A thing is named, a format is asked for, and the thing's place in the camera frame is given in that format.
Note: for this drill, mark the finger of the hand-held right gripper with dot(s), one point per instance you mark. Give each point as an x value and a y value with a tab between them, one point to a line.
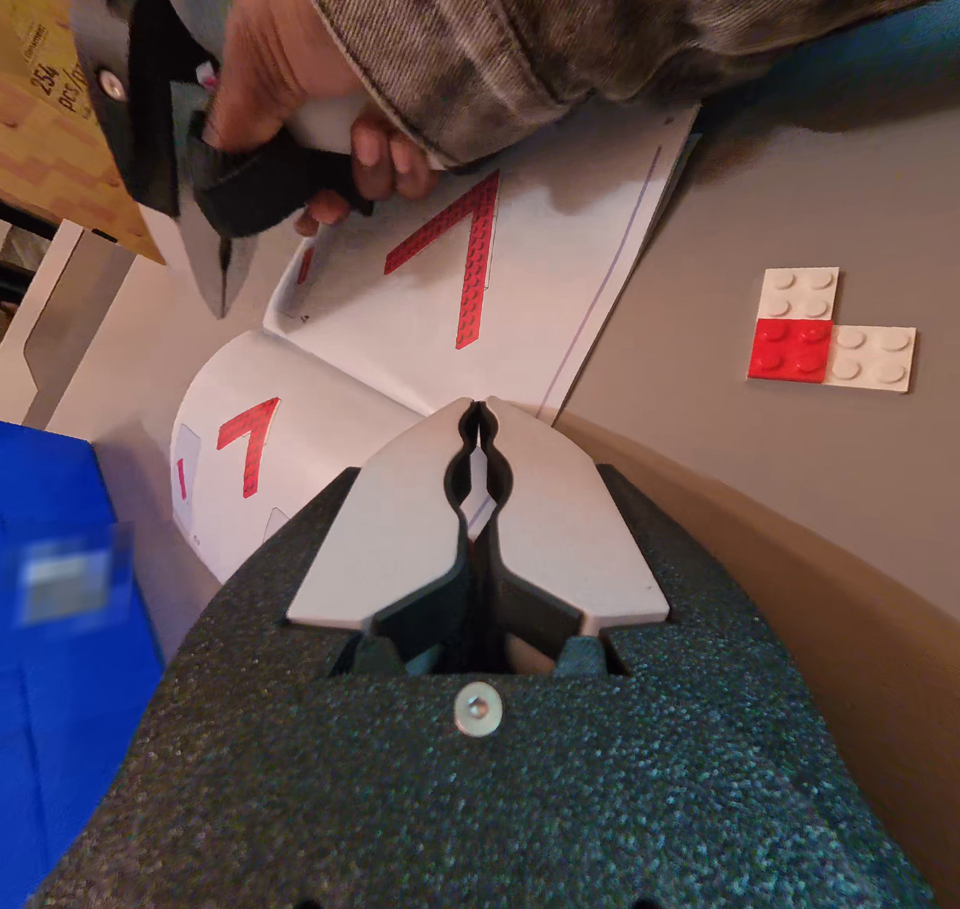
240	256
204	256

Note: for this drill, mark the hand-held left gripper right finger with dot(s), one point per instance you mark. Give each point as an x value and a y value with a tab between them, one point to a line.
585	541

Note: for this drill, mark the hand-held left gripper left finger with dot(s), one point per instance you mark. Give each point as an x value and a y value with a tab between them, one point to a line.
375	541

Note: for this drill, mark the lego instruction booklet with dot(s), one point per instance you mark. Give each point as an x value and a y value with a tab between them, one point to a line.
562	211

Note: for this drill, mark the small square white lego plate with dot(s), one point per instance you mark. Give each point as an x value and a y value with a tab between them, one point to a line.
874	358
799	294

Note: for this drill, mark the person's right forearm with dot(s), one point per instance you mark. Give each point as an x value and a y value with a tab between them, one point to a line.
600	24

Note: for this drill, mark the yellow white lego box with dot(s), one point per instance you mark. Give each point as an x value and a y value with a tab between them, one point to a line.
45	136

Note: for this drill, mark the person's right hand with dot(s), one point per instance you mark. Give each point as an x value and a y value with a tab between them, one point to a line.
270	46

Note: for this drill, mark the blue plastic bin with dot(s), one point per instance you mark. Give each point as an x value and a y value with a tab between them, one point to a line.
60	699

